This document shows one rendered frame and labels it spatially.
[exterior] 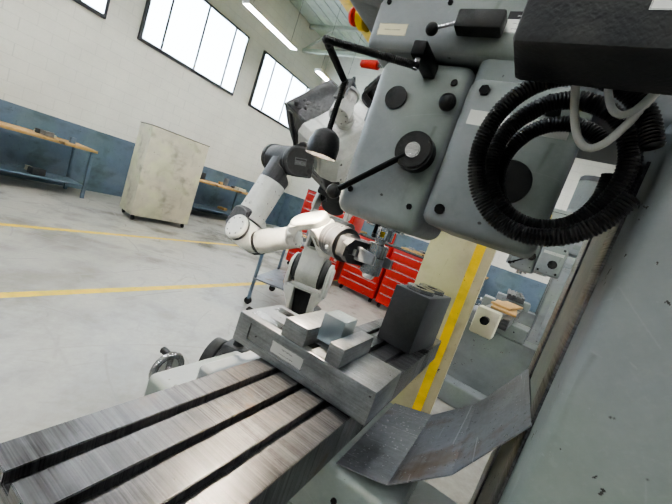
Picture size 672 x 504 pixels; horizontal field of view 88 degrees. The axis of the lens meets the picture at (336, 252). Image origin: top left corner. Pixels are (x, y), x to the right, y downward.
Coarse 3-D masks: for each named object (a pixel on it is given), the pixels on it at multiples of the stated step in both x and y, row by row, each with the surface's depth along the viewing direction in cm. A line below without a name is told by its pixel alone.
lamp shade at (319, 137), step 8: (320, 128) 76; (328, 128) 76; (312, 136) 75; (320, 136) 74; (328, 136) 74; (336, 136) 75; (312, 144) 75; (320, 144) 74; (328, 144) 74; (336, 144) 75; (312, 152) 80; (320, 152) 74; (328, 152) 75; (336, 152) 76; (328, 160) 81
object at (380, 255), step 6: (372, 252) 75; (378, 252) 75; (384, 252) 76; (378, 258) 75; (384, 258) 76; (366, 264) 76; (378, 264) 76; (360, 270) 77; (366, 270) 76; (372, 270) 76; (378, 270) 76; (378, 276) 77
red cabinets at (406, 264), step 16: (304, 208) 630; (320, 208) 618; (368, 240) 579; (288, 256) 643; (400, 256) 542; (416, 256) 527; (336, 272) 608; (352, 272) 589; (384, 272) 571; (400, 272) 540; (416, 272) 524; (352, 288) 588; (368, 288) 571; (384, 288) 553; (384, 304) 552
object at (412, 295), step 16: (400, 288) 110; (416, 288) 108; (432, 288) 122; (400, 304) 109; (416, 304) 106; (432, 304) 108; (448, 304) 121; (384, 320) 112; (400, 320) 109; (416, 320) 106; (432, 320) 113; (384, 336) 112; (400, 336) 108; (416, 336) 106; (432, 336) 120
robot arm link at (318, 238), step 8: (328, 224) 89; (336, 224) 88; (344, 224) 92; (352, 224) 93; (312, 232) 92; (320, 232) 91; (320, 240) 88; (320, 248) 90; (320, 256) 97; (328, 256) 96
